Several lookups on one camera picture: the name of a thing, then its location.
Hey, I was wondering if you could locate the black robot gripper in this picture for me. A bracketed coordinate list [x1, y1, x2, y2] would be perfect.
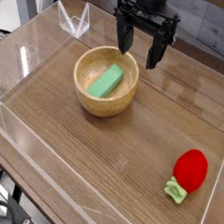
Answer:
[115, 0, 180, 69]

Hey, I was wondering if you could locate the green rectangular block stick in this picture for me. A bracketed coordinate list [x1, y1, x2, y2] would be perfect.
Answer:
[87, 64, 124, 98]

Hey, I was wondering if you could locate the brown wooden bowl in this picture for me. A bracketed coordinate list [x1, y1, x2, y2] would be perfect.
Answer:
[74, 46, 139, 117]

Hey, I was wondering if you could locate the red plush strawberry toy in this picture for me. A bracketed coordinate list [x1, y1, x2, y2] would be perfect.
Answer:
[164, 149, 208, 204]

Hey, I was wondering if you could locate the clear acrylic corner bracket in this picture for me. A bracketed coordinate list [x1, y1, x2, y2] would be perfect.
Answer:
[57, 0, 90, 38]

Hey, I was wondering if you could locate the clear acrylic tray wall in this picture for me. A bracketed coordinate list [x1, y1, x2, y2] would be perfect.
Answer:
[0, 101, 133, 224]

